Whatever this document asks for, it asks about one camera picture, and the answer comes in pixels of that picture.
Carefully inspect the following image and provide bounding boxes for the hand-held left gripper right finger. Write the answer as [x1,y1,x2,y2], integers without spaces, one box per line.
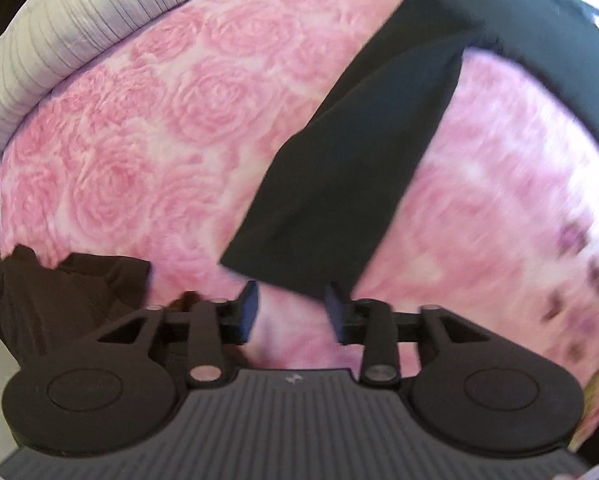
[325,281,480,389]

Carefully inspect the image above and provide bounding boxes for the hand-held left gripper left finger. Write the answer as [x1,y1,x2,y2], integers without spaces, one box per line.
[96,280,260,389]

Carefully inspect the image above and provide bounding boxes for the dark teal pants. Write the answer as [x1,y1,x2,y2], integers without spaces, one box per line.
[220,0,599,299]

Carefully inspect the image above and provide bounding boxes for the dark brown cloth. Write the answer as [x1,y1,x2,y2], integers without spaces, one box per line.
[0,244,153,363]

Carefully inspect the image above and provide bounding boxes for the pink rose blanket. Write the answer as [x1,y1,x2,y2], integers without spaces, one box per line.
[0,0,599,401]

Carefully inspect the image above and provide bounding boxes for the grey striped duvet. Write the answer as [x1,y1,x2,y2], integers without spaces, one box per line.
[0,0,285,211]

